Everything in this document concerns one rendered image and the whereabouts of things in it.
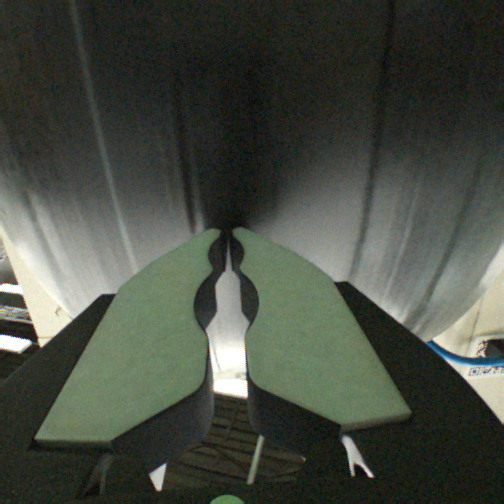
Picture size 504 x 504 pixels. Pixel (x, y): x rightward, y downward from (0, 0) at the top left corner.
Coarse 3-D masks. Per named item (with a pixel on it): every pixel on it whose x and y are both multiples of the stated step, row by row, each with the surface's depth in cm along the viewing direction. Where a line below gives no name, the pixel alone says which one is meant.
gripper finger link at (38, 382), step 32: (96, 320) 8; (64, 352) 7; (0, 384) 6; (32, 384) 6; (64, 384) 6; (0, 416) 6; (32, 416) 6; (0, 448) 5; (32, 448) 5; (64, 448) 5; (0, 480) 5; (32, 480) 5; (64, 480) 5; (96, 480) 5
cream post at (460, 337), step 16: (496, 288) 40; (480, 304) 41; (496, 304) 41; (464, 320) 42; (480, 320) 42; (496, 320) 42; (448, 336) 45; (464, 336) 43; (464, 352) 44; (464, 368) 45; (480, 384) 47; (496, 384) 47; (496, 400) 49
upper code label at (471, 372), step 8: (480, 336) 43; (488, 336) 43; (496, 336) 43; (480, 344) 44; (472, 352) 44; (480, 352) 44; (472, 368) 46; (480, 368) 46; (488, 368) 46; (496, 368) 46; (464, 376) 46; (472, 376) 46; (480, 376) 46; (488, 376) 46; (496, 376) 47
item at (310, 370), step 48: (240, 240) 11; (240, 288) 10; (288, 288) 9; (336, 288) 9; (288, 336) 7; (336, 336) 7; (288, 384) 6; (336, 384) 6; (384, 384) 6; (288, 432) 6; (336, 432) 6
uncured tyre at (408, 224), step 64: (0, 0) 10; (64, 0) 10; (128, 0) 10; (192, 0) 10; (256, 0) 10; (320, 0) 10; (384, 0) 10; (448, 0) 10; (0, 64) 11; (64, 64) 10; (128, 64) 10; (192, 64) 11; (256, 64) 11; (320, 64) 11; (384, 64) 11; (448, 64) 11; (0, 128) 12; (64, 128) 11; (128, 128) 11; (192, 128) 11; (256, 128) 12; (320, 128) 12; (384, 128) 12; (448, 128) 12; (0, 192) 14; (64, 192) 12; (128, 192) 12; (192, 192) 12; (256, 192) 13; (320, 192) 13; (384, 192) 13; (448, 192) 13; (64, 256) 14; (128, 256) 14; (320, 256) 15; (384, 256) 15; (448, 256) 15; (448, 320) 20
